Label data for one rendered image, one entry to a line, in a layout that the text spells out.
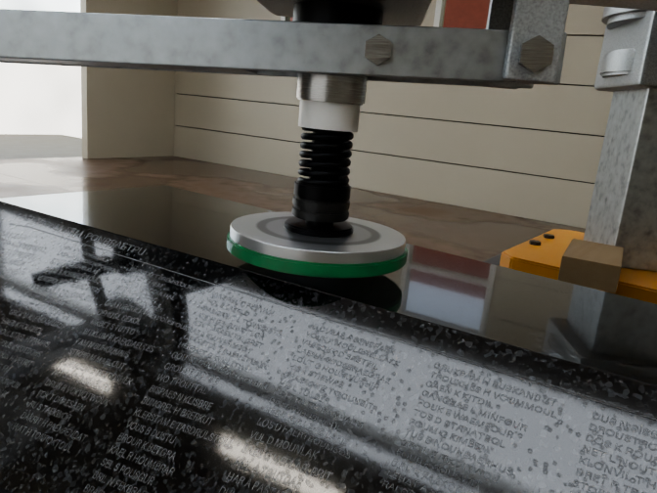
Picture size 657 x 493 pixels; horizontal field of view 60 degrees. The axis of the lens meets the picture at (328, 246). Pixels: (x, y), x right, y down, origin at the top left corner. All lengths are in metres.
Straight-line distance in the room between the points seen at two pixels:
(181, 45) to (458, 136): 6.57
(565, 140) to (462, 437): 6.38
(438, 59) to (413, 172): 6.75
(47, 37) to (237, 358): 0.40
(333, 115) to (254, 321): 0.24
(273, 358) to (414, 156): 6.81
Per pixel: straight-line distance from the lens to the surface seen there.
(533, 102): 6.92
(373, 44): 0.61
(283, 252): 0.60
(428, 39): 0.62
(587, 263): 1.14
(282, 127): 8.37
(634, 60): 1.34
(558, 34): 0.62
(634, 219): 1.36
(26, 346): 0.81
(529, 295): 0.72
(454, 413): 0.53
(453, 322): 0.58
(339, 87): 0.64
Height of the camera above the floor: 1.06
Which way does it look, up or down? 14 degrees down
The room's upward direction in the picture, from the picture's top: 5 degrees clockwise
